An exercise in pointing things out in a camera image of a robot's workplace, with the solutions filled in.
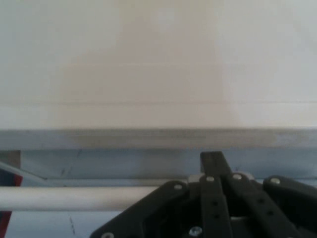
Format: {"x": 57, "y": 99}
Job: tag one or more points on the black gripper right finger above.
{"x": 277, "y": 210}

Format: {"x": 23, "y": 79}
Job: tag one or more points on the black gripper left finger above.
{"x": 161, "y": 210}

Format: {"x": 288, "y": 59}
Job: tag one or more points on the white toaster oven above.
{"x": 158, "y": 62}

